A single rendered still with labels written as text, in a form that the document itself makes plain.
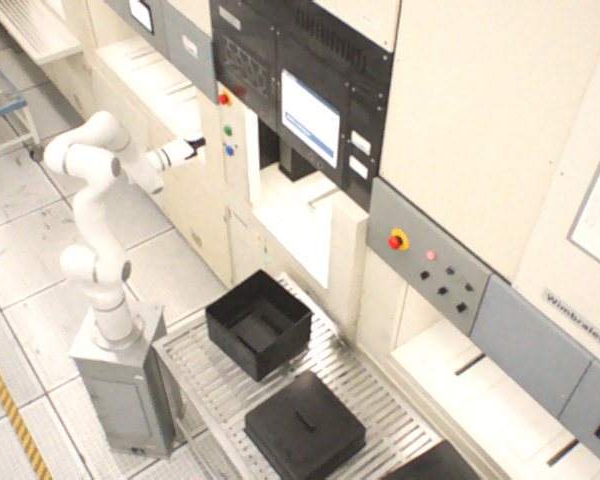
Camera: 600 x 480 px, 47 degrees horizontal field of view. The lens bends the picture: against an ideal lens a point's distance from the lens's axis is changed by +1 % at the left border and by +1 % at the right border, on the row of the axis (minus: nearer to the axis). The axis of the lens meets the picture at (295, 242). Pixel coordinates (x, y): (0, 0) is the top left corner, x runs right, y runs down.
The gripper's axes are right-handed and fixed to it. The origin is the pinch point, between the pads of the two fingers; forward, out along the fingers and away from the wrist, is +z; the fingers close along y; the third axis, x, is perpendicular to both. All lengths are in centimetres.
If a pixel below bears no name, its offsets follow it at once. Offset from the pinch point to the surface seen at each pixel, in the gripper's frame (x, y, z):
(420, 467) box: -19, 139, -13
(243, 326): -43, 54, -18
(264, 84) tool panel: 36.1, 26.8, 12.4
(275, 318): -43, 58, -7
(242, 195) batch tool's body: -30.0, 6.3, 13.1
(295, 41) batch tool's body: 60, 44, 12
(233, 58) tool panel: 36.1, 8.1, 12.4
